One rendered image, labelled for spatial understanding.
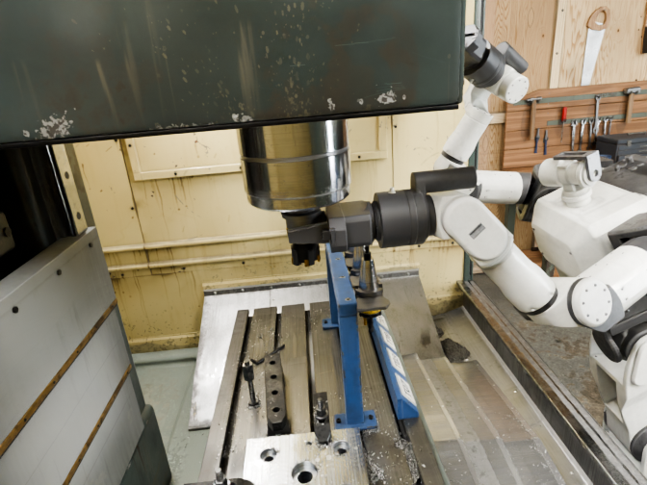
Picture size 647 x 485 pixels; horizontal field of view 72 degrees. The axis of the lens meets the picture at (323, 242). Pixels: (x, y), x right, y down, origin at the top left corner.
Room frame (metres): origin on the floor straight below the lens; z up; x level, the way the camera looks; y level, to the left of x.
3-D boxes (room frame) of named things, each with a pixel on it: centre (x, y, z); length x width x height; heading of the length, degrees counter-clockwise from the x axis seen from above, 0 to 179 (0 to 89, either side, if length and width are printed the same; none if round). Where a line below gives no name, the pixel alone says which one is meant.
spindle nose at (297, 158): (0.66, 0.03, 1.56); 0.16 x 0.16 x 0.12
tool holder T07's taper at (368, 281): (0.88, -0.09, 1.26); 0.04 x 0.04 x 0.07
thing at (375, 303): (0.82, -0.09, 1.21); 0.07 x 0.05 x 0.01; 92
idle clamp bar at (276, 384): (0.90, 0.15, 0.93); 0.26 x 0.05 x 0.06; 7
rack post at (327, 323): (1.26, -0.02, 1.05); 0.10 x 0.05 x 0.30; 92
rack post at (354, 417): (0.82, -0.04, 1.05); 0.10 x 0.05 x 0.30; 92
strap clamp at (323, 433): (0.74, 0.04, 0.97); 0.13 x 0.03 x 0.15; 2
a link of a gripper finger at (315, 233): (0.62, 0.02, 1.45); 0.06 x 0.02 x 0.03; 92
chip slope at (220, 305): (1.30, 0.05, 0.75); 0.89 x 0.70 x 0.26; 92
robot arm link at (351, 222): (0.66, -0.07, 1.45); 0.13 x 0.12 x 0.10; 2
